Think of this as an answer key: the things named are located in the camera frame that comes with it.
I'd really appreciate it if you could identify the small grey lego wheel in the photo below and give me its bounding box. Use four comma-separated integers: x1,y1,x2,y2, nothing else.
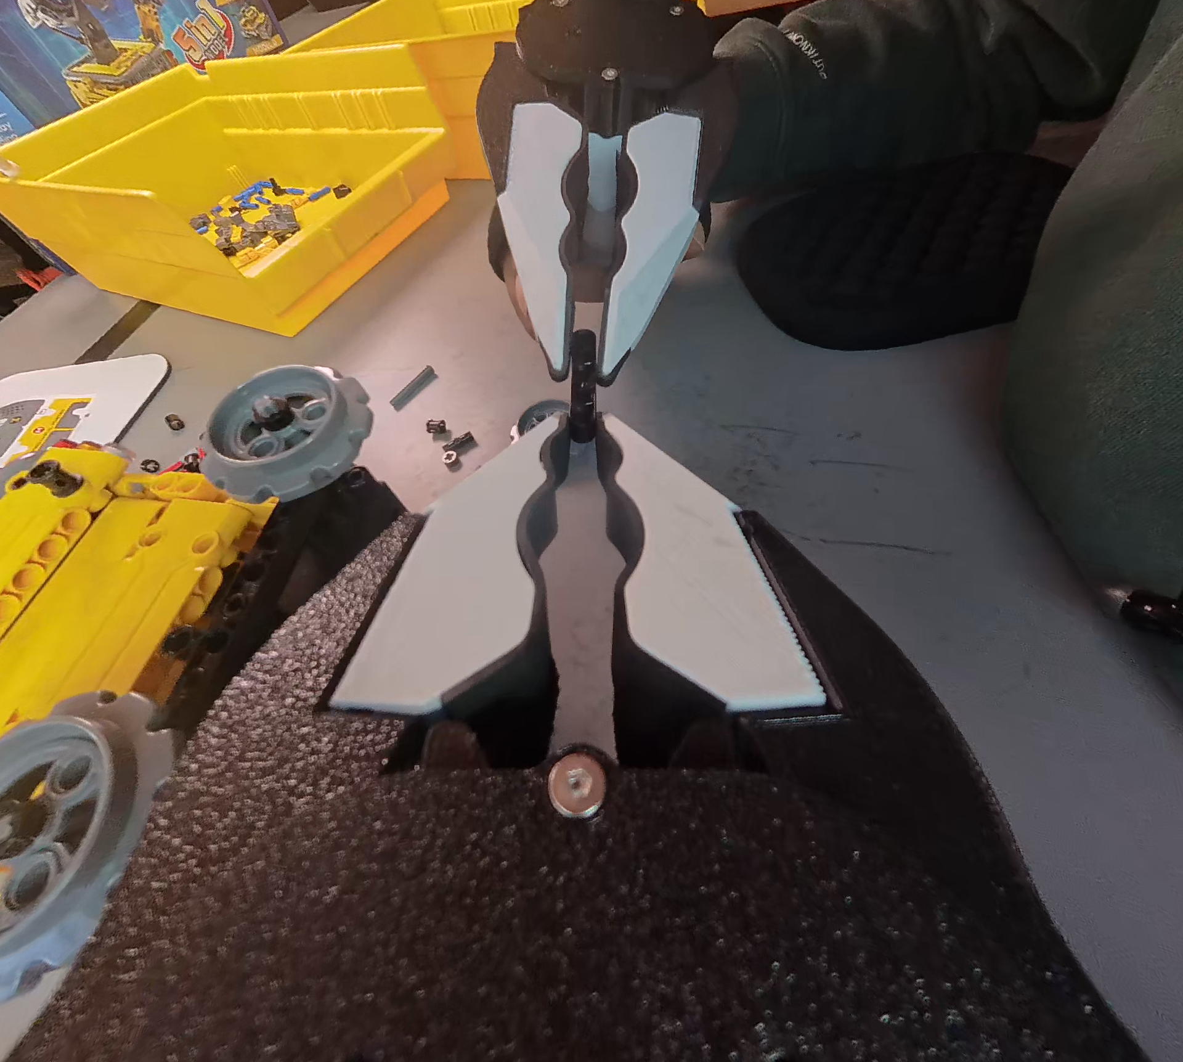
510,398,574,440

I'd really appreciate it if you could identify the black armrest pad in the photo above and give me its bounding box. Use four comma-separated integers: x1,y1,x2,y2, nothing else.
737,149,1076,353

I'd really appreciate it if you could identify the person's right forearm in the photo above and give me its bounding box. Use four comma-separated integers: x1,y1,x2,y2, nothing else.
711,0,1161,206

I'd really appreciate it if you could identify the short black lego beam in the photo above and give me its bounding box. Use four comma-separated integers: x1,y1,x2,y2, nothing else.
568,329,603,443

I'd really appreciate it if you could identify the person's right hand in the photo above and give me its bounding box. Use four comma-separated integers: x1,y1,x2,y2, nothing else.
485,219,543,348

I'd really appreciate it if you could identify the yellow lego vehicle model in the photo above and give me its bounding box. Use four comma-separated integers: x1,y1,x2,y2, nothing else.
0,431,410,750

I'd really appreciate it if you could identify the lego sticker sheet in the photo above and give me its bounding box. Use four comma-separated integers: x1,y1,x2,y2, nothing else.
0,394,96,468

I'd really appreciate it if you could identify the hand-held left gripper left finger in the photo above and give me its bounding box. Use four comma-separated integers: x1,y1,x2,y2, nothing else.
328,417,569,771

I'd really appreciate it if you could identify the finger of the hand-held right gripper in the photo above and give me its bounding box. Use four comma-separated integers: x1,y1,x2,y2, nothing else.
594,109,706,388
497,98,588,385

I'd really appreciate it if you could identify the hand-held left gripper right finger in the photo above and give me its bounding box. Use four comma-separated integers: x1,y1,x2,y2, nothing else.
598,417,828,767

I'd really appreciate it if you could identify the heap of mixed lego parts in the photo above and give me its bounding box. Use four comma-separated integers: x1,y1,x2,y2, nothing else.
187,177,356,256

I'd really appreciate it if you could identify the yellow storage bin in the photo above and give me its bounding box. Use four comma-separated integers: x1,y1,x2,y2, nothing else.
285,0,710,182
0,42,455,339

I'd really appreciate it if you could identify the black drawstring toggle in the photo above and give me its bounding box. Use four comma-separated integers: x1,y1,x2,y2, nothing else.
1118,584,1183,634

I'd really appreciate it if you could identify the person's green sweatshirt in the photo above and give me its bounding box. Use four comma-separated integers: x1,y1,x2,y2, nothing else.
1002,0,1183,620

